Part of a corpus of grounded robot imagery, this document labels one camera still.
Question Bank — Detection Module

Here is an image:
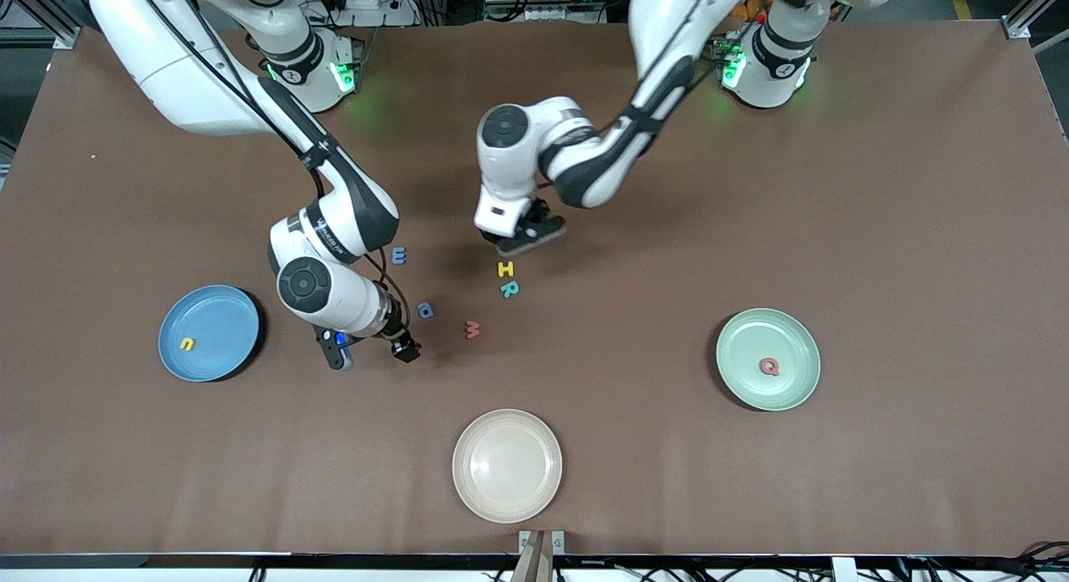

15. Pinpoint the white table frame rail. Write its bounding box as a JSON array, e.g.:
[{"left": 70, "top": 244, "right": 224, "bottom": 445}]
[{"left": 0, "top": 554, "right": 1069, "bottom": 582}]

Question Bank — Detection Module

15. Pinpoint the metal bracket plate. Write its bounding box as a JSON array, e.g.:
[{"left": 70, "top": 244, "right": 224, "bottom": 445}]
[{"left": 518, "top": 529, "right": 566, "bottom": 556}]

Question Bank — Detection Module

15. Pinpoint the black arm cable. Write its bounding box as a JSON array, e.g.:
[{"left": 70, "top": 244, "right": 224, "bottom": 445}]
[
  {"left": 614, "top": 0, "right": 736, "bottom": 140},
  {"left": 125, "top": 0, "right": 414, "bottom": 341}
]

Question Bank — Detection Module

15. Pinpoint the blue round plate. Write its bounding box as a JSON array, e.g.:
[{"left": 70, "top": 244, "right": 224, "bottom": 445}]
[{"left": 157, "top": 284, "right": 261, "bottom": 383}]

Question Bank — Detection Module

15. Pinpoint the brown table cover sheet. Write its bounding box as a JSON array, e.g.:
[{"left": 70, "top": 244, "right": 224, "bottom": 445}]
[{"left": 0, "top": 21, "right": 1069, "bottom": 558}]

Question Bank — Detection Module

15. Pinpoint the tan camera post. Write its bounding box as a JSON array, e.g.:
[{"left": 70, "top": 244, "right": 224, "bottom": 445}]
[{"left": 511, "top": 532, "right": 556, "bottom": 582}]

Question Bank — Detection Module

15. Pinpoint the beige round plate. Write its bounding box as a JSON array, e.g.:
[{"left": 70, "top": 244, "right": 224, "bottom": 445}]
[{"left": 452, "top": 408, "right": 564, "bottom": 524}]

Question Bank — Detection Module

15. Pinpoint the white power strip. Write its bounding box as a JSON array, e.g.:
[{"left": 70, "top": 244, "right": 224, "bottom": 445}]
[{"left": 330, "top": 0, "right": 418, "bottom": 28}]

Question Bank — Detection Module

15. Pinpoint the green round plate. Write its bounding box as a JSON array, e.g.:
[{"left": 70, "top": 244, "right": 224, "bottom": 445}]
[{"left": 715, "top": 307, "right": 822, "bottom": 412}]

